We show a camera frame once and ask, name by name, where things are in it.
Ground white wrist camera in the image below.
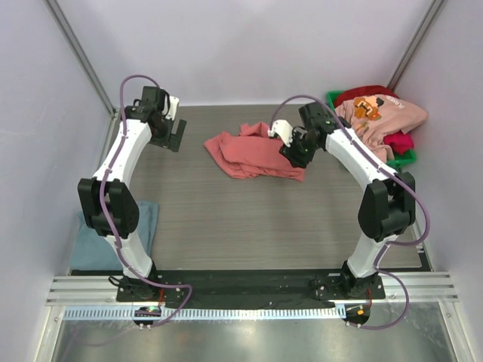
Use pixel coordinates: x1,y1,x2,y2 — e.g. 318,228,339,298
267,119,294,147
163,96,180,121

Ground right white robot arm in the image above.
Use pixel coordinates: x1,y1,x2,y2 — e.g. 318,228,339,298
267,102,416,299

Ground green plastic bin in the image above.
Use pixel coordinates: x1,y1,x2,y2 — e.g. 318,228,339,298
325,90,417,169

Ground salmon pink t-shirt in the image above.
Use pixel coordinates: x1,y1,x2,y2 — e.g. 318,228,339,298
204,122,305,182

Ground aluminium corner post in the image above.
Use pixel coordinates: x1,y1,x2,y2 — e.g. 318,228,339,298
386,0,448,91
43,0,118,120

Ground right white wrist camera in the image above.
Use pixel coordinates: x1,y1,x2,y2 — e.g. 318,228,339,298
267,119,294,147

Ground folded blue t-shirt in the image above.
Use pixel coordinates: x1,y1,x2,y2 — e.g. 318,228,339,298
69,201,159,271

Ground aluminium front rail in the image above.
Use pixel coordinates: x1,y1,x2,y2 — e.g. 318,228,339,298
46,271,459,305

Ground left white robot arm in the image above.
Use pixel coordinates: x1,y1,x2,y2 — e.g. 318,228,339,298
78,86,186,302

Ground left aluminium corner post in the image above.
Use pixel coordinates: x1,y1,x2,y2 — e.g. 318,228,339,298
43,0,118,120

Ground right aluminium corner post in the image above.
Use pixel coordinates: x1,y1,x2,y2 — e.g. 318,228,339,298
386,0,448,91

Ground slotted cable duct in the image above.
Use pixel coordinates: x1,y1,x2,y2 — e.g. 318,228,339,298
63,305,346,321

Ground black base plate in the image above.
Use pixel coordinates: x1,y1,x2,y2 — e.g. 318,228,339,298
110,269,386,310

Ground red t-shirt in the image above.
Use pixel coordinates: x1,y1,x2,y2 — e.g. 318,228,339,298
332,85,414,161

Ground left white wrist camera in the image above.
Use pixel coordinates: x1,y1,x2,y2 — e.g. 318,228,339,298
163,96,180,121

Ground light pink printed t-shirt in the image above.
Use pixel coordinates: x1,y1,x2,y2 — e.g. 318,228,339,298
335,94,429,162

